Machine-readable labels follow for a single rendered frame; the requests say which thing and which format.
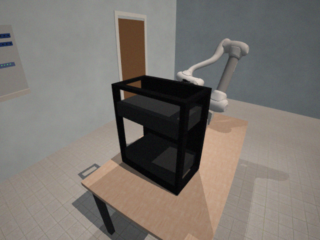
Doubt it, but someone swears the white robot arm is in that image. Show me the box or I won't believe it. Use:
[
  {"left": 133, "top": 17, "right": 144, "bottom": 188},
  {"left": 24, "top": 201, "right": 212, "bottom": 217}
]
[{"left": 176, "top": 38, "right": 249, "bottom": 113}]

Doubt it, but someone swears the black open-frame rack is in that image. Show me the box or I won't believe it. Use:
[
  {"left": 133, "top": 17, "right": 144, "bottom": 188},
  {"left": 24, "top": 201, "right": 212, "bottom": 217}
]
[{"left": 111, "top": 75, "right": 212, "bottom": 196}]

